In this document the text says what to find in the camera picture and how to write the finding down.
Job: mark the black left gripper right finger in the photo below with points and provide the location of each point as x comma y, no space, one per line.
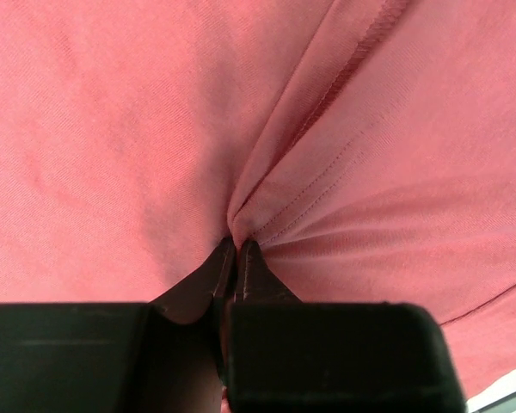
286,355

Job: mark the pink t shirt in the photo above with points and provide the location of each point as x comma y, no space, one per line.
369,147

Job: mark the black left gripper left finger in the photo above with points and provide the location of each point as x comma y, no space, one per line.
160,356

